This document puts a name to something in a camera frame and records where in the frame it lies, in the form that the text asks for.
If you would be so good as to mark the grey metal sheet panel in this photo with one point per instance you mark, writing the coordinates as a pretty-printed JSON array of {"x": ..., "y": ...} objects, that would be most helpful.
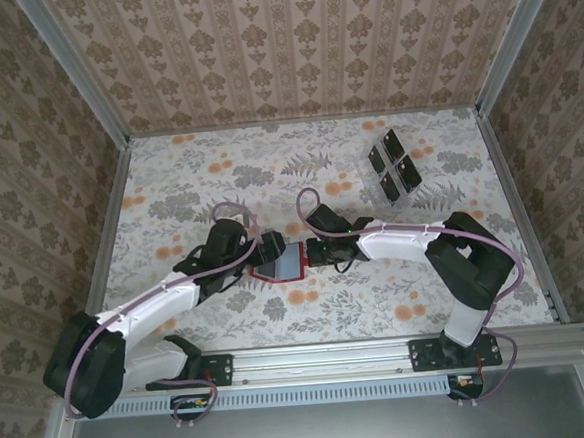
[{"x": 337, "y": 431}]

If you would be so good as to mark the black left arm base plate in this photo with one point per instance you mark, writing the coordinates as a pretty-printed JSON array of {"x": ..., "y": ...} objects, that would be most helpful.
[{"x": 222, "y": 369}]

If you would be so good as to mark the clear acrylic card stand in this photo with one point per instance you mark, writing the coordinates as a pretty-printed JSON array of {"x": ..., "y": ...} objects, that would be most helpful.
[{"x": 370, "y": 188}]

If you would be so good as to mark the aluminium frame post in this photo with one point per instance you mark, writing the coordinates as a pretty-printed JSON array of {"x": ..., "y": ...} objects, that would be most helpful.
[
  {"x": 509, "y": 33},
  {"x": 76, "y": 68}
]

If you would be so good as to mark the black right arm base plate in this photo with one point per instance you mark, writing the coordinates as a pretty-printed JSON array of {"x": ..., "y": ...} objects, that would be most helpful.
[{"x": 424, "y": 355}]

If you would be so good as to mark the aluminium table side rail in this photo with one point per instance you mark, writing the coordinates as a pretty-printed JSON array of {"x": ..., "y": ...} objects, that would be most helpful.
[
  {"x": 520, "y": 213},
  {"x": 111, "y": 226}
]

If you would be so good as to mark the red card holder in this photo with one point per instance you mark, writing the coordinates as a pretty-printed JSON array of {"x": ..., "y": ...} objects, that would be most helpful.
[{"x": 290, "y": 261}]

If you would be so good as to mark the aluminium frame beam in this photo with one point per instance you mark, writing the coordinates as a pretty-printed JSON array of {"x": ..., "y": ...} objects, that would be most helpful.
[{"x": 322, "y": 359}]

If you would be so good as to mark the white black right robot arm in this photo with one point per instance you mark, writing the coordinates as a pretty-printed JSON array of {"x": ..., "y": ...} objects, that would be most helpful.
[{"x": 389, "y": 244}]

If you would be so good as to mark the black credit card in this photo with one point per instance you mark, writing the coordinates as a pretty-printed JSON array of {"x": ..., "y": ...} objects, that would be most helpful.
[
  {"x": 265, "y": 271},
  {"x": 378, "y": 158},
  {"x": 408, "y": 168},
  {"x": 393, "y": 144},
  {"x": 390, "y": 188}
]

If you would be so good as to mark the small black connector board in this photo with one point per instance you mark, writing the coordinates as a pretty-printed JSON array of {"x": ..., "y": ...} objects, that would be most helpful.
[
  {"x": 466, "y": 382},
  {"x": 192, "y": 402}
]

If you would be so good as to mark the floral print table cover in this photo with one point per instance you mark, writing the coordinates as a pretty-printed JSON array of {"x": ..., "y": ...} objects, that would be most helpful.
[{"x": 328, "y": 306}]

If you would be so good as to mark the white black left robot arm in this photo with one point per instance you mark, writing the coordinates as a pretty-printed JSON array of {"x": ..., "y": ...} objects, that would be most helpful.
[{"x": 163, "y": 305}]

